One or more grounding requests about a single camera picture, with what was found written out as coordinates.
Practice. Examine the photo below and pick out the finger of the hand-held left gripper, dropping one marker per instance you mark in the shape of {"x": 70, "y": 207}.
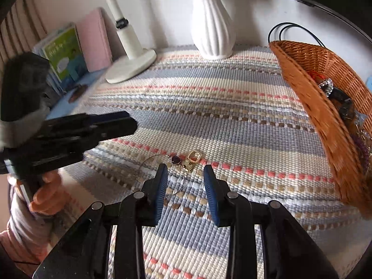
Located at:
{"x": 107, "y": 128}

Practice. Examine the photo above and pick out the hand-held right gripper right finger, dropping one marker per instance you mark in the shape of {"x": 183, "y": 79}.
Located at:
{"x": 213, "y": 197}

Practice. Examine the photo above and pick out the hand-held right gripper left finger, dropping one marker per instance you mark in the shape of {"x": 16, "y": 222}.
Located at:
{"x": 162, "y": 191}

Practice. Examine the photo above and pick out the gold square earring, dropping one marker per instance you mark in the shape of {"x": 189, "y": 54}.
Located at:
{"x": 193, "y": 154}

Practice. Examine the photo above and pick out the brown wicker basket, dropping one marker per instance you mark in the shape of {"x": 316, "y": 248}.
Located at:
{"x": 314, "y": 116}

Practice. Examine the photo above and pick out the black wrist watch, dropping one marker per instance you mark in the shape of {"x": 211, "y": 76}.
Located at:
{"x": 341, "y": 101}

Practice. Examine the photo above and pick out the light blue strip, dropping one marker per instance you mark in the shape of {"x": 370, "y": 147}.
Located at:
{"x": 361, "y": 119}

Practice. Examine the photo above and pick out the person's left forearm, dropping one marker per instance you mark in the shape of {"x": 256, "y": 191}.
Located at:
{"x": 23, "y": 232}

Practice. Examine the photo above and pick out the person's left hand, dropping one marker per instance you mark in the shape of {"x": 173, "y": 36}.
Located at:
{"x": 49, "y": 194}

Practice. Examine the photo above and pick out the brown round dish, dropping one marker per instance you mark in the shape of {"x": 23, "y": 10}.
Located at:
{"x": 78, "y": 93}

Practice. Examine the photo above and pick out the row of books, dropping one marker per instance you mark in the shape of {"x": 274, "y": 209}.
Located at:
{"x": 64, "y": 58}

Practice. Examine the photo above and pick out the beige curtain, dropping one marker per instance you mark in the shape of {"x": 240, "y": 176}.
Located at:
{"x": 20, "y": 29}

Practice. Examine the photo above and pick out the striped woven table mat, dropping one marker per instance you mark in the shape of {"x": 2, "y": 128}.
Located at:
{"x": 232, "y": 116}

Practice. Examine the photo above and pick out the pink folder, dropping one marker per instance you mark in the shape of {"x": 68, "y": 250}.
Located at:
{"x": 96, "y": 40}

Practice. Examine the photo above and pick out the white desk lamp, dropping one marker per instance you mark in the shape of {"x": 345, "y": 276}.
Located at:
{"x": 128, "y": 40}

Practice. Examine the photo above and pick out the white ribbed vase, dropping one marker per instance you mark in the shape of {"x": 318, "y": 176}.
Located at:
{"x": 213, "y": 26}

